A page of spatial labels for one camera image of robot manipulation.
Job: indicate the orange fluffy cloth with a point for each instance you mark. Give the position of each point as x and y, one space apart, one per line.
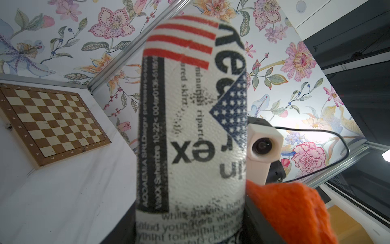
295 211

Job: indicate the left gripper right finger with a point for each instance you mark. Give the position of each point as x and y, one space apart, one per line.
256 229

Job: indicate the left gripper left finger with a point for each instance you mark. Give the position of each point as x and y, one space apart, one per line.
125 231

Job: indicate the wooden chessboard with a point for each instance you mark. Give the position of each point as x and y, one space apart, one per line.
51 125

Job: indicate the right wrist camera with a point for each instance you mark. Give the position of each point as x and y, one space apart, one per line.
264 144

